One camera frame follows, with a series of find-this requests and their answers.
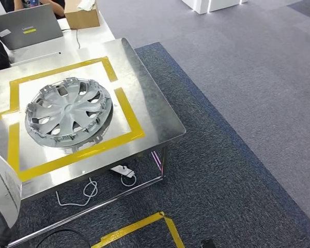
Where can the white crumpled cloth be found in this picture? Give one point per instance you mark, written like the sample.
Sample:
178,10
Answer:
86,4

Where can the stainless steel workbench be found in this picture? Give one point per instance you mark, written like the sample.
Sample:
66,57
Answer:
144,113

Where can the white curved plastic part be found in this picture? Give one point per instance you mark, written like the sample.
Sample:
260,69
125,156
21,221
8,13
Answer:
2,185

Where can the grey laptop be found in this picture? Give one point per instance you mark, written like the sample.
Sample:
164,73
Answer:
28,27

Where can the white low platform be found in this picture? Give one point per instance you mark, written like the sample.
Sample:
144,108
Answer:
214,5

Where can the yellow floor tape frame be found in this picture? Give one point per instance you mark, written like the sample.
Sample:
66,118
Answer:
134,226

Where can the person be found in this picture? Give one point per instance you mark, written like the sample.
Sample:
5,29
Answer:
57,8

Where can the black flat object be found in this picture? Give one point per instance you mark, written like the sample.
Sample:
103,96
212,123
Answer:
208,243

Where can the white power strip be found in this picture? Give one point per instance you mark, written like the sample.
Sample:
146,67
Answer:
122,170

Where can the white table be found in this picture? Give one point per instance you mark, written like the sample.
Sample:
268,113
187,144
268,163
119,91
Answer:
93,34

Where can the grey wheel hubcap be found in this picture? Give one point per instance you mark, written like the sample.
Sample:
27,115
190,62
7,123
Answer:
67,109

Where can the brown cardboard box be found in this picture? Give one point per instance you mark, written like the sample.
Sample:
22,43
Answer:
82,19

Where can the large yellow tape frame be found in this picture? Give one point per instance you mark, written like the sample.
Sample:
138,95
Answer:
128,116

